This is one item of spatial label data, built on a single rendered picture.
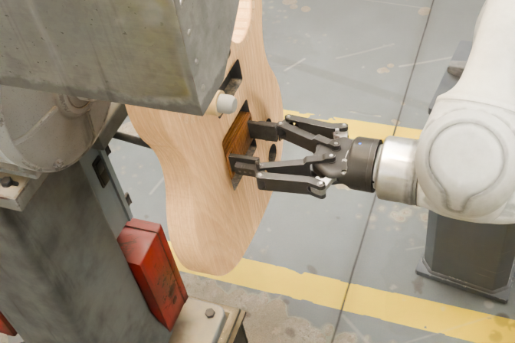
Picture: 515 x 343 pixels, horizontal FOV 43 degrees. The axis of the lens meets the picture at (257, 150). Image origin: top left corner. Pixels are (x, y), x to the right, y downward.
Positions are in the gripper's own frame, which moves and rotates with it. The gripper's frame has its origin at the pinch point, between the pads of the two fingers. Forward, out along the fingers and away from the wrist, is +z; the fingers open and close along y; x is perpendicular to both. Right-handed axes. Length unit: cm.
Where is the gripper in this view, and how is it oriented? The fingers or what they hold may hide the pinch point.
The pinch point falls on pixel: (242, 145)
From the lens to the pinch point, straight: 97.8
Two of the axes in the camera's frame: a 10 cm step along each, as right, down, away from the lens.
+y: 3.4, -6.6, 6.7
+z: -9.3, -1.5, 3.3
